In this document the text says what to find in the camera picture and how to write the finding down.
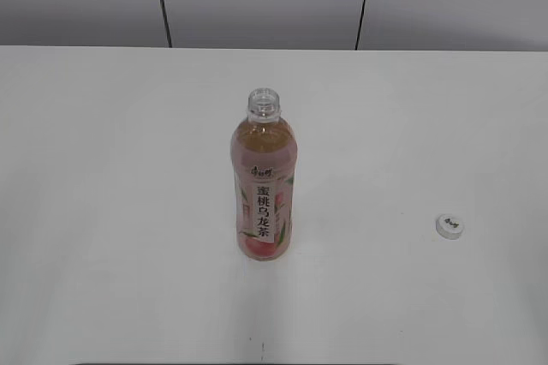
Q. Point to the peach oolong tea bottle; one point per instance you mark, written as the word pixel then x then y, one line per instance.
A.
pixel 263 153

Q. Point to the white bottle cap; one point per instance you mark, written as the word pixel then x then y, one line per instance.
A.
pixel 449 226

